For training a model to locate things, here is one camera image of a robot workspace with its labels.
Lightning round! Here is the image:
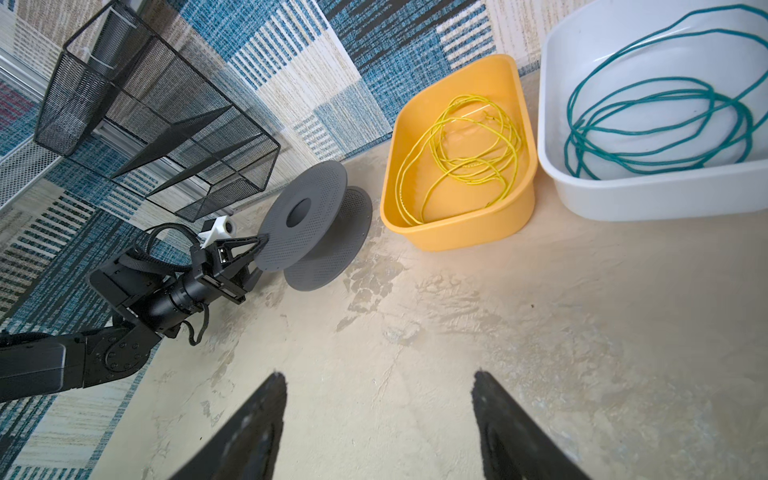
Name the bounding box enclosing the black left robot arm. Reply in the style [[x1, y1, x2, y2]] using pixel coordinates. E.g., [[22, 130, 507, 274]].
[[1, 234, 269, 402]]

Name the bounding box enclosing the black mesh shelf rack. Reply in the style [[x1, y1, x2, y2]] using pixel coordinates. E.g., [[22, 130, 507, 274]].
[[34, 1, 280, 222]]

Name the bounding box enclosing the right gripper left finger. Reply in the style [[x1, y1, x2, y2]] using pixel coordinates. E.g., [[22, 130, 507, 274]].
[[172, 372, 287, 479]]

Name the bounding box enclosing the white plastic bin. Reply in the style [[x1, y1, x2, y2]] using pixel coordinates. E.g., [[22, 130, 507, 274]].
[[538, 1, 767, 221]]

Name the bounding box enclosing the yellow plastic bin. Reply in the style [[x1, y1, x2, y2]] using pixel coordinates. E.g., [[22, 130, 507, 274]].
[[380, 54, 538, 251]]

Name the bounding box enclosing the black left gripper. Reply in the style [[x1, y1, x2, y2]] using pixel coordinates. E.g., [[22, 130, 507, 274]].
[[190, 234, 269, 303]]

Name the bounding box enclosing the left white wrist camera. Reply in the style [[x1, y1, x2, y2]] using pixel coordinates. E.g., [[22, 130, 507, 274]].
[[197, 215, 236, 248]]

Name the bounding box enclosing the dark grey cable spool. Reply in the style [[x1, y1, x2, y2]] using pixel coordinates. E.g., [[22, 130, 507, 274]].
[[255, 161, 373, 291]]

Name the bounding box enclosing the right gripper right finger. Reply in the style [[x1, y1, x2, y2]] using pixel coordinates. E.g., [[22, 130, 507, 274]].
[[471, 370, 589, 480]]

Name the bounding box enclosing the yellow cable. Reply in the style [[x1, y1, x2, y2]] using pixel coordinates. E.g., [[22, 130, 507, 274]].
[[393, 94, 523, 227]]

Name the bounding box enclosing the green cable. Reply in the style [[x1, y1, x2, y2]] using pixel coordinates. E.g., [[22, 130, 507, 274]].
[[563, 3, 768, 181]]

